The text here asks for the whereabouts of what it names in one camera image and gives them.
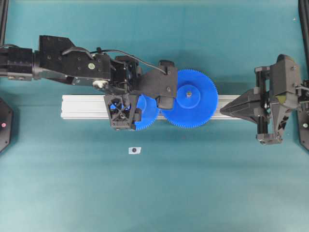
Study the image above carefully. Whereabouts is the black camera cable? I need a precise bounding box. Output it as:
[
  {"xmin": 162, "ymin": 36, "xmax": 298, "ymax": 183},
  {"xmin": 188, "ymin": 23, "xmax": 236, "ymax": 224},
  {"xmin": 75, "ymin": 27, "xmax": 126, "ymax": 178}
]
[{"xmin": 61, "ymin": 47, "xmax": 169, "ymax": 73}]

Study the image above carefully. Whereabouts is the small blue plastic gear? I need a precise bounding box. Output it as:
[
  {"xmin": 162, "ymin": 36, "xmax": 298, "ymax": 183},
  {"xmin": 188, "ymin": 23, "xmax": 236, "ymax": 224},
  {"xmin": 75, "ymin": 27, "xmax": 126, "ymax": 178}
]
[{"xmin": 108, "ymin": 93, "xmax": 160, "ymax": 131}]

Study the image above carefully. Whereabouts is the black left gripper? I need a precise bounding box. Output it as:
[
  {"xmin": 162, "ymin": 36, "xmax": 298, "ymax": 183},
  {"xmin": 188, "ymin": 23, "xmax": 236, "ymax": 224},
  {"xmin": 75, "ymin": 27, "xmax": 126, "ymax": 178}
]
[{"xmin": 103, "ymin": 56, "xmax": 141, "ymax": 131}]

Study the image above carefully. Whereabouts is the black right frame post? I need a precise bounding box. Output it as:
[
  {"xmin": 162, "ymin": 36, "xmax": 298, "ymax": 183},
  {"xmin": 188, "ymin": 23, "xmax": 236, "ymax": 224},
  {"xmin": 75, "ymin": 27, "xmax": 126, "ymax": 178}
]
[{"xmin": 298, "ymin": 0, "xmax": 309, "ymax": 65}]

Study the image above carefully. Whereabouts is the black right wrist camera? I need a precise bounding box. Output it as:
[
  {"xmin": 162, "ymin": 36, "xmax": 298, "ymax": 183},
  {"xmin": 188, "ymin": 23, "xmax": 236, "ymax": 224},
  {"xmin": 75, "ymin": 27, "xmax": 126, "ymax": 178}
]
[{"xmin": 270, "ymin": 54, "xmax": 301, "ymax": 109}]

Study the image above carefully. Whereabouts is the silver aluminium extrusion rail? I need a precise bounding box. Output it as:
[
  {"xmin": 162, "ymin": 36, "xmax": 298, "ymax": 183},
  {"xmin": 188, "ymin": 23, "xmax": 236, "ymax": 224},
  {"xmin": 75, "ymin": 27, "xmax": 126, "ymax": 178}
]
[{"xmin": 61, "ymin": 95, "xmax": 239, "ymax": 120}]

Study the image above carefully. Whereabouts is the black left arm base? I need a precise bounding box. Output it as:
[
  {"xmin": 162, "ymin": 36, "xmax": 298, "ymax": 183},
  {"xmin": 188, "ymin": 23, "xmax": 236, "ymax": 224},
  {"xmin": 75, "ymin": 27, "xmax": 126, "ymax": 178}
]
[{"xmin": 0, "ymin": 98, "xmax": 14, "ymax": 152}]

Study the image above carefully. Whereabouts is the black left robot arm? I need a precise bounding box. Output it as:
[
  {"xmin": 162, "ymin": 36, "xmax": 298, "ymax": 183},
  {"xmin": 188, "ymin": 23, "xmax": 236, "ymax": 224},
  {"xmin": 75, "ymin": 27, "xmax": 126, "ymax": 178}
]
[{"xmin": 0, "ymin": 35, "xmax": 141, "ymax": 130}]

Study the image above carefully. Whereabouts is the black left frame post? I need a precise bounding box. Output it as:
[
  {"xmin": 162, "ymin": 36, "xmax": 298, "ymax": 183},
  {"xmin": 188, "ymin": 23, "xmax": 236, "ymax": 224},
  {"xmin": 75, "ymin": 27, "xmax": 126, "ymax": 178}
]
[{"xmin": 0, "ymin": 0, "xmax": 9, "ymax": 45}]

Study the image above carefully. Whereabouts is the large blue plastic gear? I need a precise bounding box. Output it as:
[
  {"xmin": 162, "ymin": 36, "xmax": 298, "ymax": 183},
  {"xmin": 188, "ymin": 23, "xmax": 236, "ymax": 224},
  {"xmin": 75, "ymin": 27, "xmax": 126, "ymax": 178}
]
[{"xmin": 161, "ymin": 69, "xmax": 219, "ymax": 129}]

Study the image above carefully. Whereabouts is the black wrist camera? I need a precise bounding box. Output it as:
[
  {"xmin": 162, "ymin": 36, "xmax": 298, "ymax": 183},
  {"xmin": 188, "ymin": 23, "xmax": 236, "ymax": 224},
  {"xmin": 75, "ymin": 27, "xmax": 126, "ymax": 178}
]
[
  {"xmin": 137, "ymin": 60, "xmax": 178, "ymax": 110},
  {"xmin": 270, "ymin": 54, "xmax": 301, "ymax": 109}
]

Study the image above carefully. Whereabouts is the black frame post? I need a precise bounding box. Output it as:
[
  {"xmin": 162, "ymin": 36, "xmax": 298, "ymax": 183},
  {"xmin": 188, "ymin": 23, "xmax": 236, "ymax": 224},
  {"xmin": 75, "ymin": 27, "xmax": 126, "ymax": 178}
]
[
  {"xmin": 298, "ymin": 0, "xmax": 309, "ymax": 65},
  {"xmin": 0, "ymin": 0, "xmax": 9, "ymax": 45}
]

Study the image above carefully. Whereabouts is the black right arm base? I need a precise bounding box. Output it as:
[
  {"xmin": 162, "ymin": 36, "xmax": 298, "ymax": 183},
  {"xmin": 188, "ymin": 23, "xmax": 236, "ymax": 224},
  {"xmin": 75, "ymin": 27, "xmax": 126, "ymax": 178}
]
[{"xmin": 296, "ymin": 107, "xmax": 309, "ymax": 151}]

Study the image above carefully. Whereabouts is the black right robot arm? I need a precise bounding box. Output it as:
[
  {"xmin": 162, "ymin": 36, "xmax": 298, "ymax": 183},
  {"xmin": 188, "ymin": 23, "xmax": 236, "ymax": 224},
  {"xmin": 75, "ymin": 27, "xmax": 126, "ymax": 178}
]
[{"xmin": 220, "ymin": 64, "xmax": 309, "ymax": 145}]

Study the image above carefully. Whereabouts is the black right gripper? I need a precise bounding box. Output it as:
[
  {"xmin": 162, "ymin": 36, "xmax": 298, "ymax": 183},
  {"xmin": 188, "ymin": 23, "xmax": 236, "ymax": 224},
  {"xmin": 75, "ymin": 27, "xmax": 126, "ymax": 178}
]
[{"xmin": 220, "ymin": 66, "xmax": 282, "ymax": 145}]

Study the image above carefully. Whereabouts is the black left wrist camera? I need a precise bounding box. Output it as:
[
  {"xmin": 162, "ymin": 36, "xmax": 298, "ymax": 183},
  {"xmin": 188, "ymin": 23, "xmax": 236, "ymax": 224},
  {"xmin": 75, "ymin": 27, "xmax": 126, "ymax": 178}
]
[{"xmin": 137, "ymin": 60, "xmax": 178, "ymax": 110}]

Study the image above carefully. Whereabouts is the white sticker with black dot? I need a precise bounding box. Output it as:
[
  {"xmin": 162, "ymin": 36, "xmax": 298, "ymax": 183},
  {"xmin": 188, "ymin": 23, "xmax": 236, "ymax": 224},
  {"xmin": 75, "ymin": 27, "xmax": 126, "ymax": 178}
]
[{"xmin": 128, "ymin": 147, "xmax": 141, "ymax": 155}]

